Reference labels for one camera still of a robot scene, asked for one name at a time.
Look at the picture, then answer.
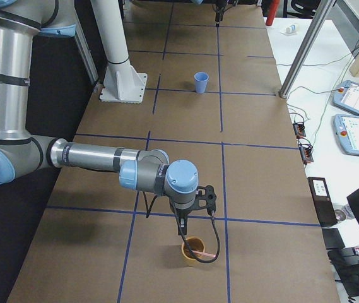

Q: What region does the upper teach pendant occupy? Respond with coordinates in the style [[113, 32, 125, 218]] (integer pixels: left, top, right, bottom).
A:
[[333, 80, 359, 116]]

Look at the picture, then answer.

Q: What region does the red cylinder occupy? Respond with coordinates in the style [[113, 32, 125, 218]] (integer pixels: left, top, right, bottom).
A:
[[266, 0, 280, 27]]

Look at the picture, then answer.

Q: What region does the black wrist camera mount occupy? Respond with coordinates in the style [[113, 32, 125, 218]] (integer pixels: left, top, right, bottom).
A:
[[195, 185, 216, 216]]

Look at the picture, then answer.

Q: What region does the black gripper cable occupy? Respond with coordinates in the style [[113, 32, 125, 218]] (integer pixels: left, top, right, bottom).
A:
[[142, 191, 220, 263]]

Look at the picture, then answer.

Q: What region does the pink chopstick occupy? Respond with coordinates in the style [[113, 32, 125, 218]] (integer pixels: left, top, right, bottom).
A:
[[189, 250, 216, 258]]

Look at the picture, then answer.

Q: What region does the orange black adapter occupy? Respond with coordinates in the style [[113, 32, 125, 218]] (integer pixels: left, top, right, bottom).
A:
[[293, 122, 306, 138], [298, 143, 314, 165]]

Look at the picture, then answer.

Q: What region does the black box with label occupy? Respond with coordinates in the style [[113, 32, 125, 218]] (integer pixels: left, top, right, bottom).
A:
[[307, 177, 338, 227]]

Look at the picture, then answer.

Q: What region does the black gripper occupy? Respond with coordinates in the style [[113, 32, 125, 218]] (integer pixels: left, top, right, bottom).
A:
[[169, 198, 197, 236], [215, 0, 227, 27]]

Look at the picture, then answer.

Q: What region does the upper orange black adapter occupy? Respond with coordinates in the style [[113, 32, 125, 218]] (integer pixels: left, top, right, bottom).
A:
[[293, 122, 306, 138]]

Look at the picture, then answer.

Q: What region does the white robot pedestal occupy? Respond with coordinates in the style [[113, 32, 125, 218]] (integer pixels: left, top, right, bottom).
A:
[[91, 0, 148, 104]]

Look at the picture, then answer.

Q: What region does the blue ribbed cup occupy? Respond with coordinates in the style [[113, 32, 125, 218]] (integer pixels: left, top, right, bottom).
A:
[[194, 71, 209, 93]]

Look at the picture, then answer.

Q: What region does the yellow cup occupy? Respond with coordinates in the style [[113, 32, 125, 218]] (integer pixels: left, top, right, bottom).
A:
[[181, 236, 205, 266]]

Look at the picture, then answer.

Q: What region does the lower orange black adapter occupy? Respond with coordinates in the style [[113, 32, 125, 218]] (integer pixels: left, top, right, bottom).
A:
[[298, 143, 314, 165]]

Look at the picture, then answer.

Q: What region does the aluminium frame post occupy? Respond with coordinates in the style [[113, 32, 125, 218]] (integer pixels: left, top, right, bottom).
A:
[[279, 0, 335, 98]]

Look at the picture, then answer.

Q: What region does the teach pendant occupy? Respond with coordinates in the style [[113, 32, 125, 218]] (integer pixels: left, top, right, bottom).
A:
[[333, 80, 359, 116], [333, 114, 359, 156]]

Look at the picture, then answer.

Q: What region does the lower teach pendant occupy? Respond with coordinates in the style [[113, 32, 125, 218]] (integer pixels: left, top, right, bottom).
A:
[[333, 114, 359, 156]]

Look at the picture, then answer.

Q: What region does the green cable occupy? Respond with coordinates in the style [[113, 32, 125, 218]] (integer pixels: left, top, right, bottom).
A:
[[275, 40, 359, 140]]

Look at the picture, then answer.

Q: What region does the aluminium rail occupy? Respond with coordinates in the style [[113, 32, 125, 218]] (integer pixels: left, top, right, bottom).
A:
[[74, 23, 98, 85]]

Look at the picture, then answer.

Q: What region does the white bottle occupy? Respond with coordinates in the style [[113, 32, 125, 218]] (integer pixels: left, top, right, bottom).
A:
[[285, 23, 299, 35]]

